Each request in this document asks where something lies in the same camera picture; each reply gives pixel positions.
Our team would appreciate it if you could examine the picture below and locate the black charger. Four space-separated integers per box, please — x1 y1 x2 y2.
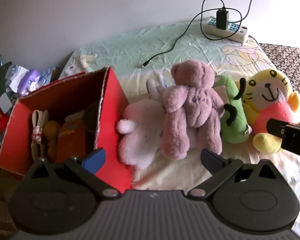
216 7 230 30

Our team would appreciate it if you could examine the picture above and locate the printed bed sheet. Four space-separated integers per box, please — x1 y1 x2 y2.
59 21 300 238

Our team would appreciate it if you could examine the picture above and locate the green plush toy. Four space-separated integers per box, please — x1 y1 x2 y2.
214 74 253 144

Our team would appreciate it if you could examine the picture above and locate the blue white packet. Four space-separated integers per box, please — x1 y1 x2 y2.
40 66 60 83

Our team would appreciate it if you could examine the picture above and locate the red cardboard box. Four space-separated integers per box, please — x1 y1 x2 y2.
0 66 133 194

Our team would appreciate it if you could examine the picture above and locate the white rabbit plush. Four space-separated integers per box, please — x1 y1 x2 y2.
116 74 199 183

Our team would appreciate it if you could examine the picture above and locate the white power strip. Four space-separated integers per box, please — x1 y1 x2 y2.
204 16 249 43

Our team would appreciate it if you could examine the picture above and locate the red fluffy toy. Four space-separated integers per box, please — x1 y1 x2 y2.
0 111 8 131

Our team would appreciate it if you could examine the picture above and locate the brown plush toy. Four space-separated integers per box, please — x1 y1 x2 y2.
43 120 62 163

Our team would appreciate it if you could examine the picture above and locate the pink teddy bear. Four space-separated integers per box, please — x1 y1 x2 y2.
160 59 225 160

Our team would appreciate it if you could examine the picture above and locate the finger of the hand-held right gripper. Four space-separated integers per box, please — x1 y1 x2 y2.
267 118 287 138

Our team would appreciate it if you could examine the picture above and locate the purple packet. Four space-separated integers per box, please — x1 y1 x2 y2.
17 69 42 95

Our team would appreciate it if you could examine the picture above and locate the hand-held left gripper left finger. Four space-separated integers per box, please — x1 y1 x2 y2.
27 148 123 201

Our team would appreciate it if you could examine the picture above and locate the yellow tiger plush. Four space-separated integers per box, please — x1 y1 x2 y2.
241 69 300 155

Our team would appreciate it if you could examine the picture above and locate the black charging cable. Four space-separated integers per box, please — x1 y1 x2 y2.
141 0 242 68

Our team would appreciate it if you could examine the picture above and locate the brown patterned blanket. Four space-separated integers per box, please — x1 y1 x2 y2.
259 42 300 120

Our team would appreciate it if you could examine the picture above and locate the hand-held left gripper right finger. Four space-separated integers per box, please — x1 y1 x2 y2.
187 149 278 198

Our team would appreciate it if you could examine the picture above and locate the dark green bag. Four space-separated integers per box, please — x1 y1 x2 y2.
0 55 13 105

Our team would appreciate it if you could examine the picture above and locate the beige rabbit plush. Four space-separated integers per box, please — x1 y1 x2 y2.
31 109 50 162

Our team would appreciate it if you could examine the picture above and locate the orange plush toy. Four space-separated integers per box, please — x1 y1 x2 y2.
55 112 87 164

